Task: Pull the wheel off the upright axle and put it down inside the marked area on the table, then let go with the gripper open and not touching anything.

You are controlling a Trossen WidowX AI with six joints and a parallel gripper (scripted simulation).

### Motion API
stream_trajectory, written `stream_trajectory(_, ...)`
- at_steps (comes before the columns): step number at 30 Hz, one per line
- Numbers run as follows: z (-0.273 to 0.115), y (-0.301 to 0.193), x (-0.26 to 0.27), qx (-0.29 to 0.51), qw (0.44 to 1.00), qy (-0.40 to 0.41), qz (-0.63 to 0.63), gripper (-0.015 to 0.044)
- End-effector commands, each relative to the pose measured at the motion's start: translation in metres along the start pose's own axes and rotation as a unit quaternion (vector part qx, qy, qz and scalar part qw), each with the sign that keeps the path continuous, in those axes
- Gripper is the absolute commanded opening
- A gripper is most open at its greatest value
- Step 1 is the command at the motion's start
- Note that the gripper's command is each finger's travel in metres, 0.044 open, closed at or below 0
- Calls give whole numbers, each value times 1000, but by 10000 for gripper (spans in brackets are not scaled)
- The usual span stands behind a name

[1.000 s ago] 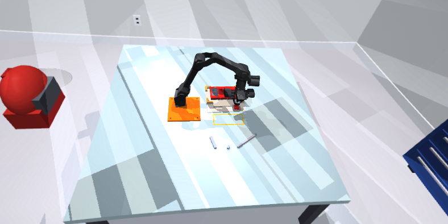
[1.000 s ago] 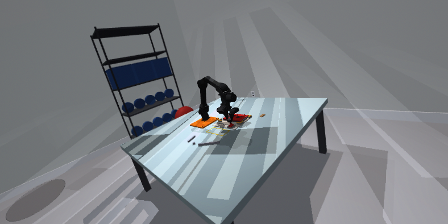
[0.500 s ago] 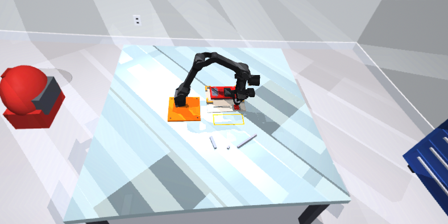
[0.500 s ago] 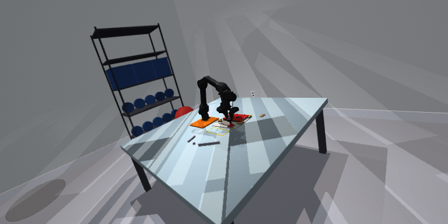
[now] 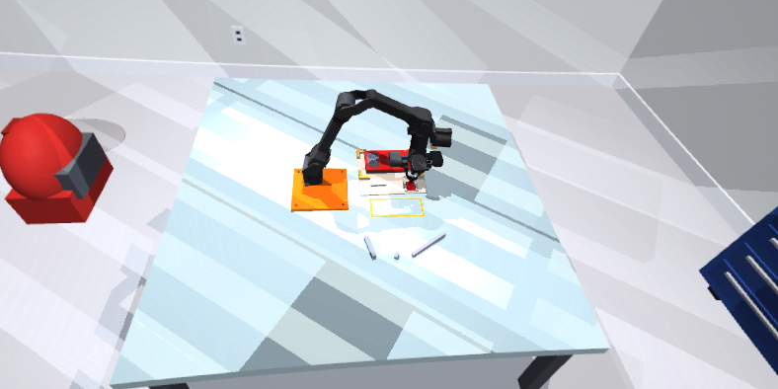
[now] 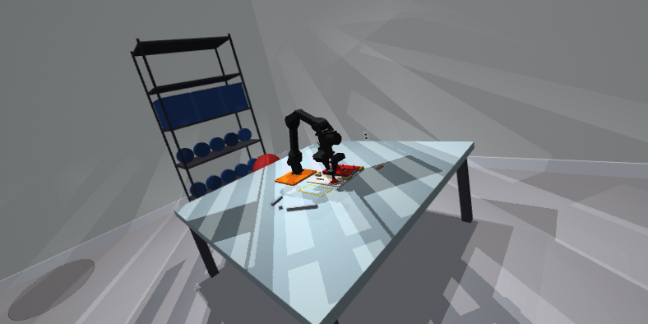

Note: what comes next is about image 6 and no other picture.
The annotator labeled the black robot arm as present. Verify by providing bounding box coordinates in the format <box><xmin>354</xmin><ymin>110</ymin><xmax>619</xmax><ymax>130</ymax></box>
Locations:
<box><xmin>285</xmin><ymin>109</ymin><xmax>342</xmax><ymax>174</ymax></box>

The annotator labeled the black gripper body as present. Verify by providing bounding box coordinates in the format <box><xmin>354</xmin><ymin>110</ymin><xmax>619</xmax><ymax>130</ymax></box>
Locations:
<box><xmin>319</xmin><ymin>144</ymin><xmax>345</xmax><ymax>162</ymax></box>

